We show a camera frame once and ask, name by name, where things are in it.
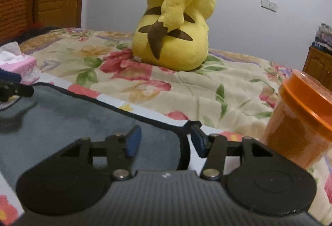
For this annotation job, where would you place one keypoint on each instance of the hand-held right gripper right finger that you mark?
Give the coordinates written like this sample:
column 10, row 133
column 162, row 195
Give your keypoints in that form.
column 198, row 140

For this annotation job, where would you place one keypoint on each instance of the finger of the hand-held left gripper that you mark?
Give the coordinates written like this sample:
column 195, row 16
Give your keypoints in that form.
column 18, row 91
column 10, row 76

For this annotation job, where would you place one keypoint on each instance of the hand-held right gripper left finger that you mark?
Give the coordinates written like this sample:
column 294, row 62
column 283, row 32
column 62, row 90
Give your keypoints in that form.
column 134, row 141

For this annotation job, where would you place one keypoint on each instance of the grey towel with black edge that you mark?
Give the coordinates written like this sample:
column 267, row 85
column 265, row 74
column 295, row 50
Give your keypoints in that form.
column 77, row 117

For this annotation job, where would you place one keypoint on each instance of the pink tissue box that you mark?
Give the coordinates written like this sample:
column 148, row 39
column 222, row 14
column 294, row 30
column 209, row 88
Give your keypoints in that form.
column 26, row 70

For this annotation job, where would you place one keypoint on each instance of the white printed cloth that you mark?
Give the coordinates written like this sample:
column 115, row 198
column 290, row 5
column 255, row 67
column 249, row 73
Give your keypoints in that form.
column 109, row 100

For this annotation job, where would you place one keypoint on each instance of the floral bed blanket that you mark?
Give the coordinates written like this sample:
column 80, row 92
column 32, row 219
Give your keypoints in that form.
column 207, row 91

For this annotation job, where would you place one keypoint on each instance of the orange plastic jar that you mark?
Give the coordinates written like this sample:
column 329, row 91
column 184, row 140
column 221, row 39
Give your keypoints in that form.
column 295, row 124

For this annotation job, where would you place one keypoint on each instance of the yellow plush toy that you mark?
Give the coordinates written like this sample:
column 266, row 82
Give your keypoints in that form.
column 176, row 21

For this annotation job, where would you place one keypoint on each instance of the wooden cabinet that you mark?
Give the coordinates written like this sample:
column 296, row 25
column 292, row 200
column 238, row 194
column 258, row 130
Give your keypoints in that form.
column 320, row 63

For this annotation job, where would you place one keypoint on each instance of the stack of books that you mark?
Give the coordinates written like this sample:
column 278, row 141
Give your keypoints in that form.
column 323, row 37

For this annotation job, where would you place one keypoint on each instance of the white wall socket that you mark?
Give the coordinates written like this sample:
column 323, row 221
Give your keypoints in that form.
column 269, row 4

